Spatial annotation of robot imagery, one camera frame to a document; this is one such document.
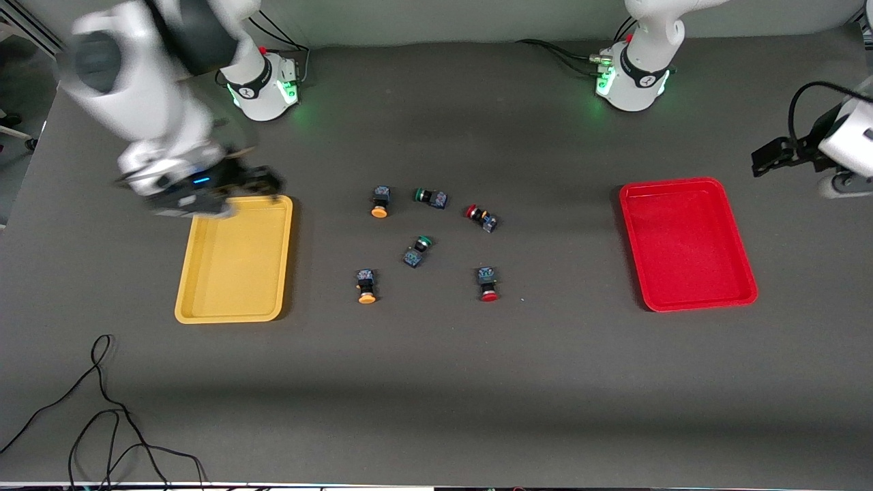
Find yellow plastic tray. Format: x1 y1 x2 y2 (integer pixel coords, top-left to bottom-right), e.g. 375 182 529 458
175 195 294 324

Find red plastic tray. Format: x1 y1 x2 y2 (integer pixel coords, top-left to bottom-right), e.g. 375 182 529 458
619 177 759 312

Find black stand foot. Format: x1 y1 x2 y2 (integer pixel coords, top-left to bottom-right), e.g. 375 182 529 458
0 113 38 152

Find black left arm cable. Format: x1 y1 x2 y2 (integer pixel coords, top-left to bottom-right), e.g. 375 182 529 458
789 81 873 147

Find black right arm base cables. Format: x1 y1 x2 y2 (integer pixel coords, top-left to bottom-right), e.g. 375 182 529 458
217 10 311 89

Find black arm base cables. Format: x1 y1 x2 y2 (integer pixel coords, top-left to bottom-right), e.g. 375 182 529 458
516 17 638 77
217 10 311 89

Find aluminium frame rail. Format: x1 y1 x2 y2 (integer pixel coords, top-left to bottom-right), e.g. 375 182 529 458
0 10 69 59

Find loose black cable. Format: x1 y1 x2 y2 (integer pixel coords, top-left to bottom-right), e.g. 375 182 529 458
0 334 207 490

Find black left arm base cables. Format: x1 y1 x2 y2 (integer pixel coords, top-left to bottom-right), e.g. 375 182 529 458
516 17 638 77

